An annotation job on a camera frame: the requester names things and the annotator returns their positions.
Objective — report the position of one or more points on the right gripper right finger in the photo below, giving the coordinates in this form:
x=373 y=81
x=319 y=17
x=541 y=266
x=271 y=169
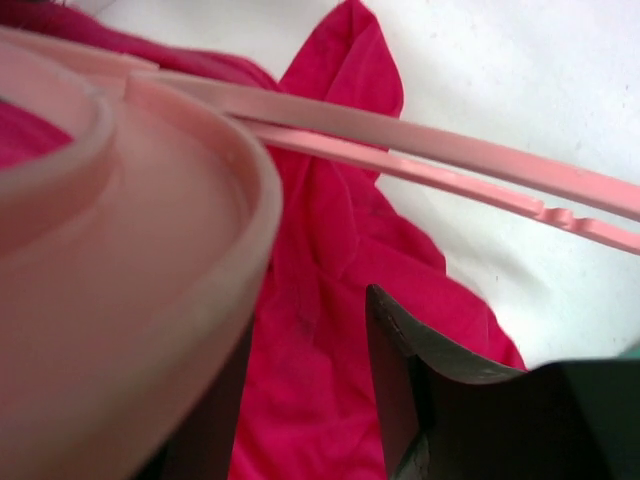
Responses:
x=446 y=412

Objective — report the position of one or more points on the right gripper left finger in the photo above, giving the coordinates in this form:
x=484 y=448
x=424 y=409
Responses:
x=202 y=445

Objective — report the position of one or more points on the red t shirt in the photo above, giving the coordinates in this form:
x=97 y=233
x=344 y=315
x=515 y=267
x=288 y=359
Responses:
x=308 y=409

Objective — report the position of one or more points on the pink hanger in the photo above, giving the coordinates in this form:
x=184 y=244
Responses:
x=133 y=254

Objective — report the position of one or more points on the green t shirt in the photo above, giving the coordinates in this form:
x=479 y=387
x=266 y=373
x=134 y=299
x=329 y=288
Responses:
x=630 y=353

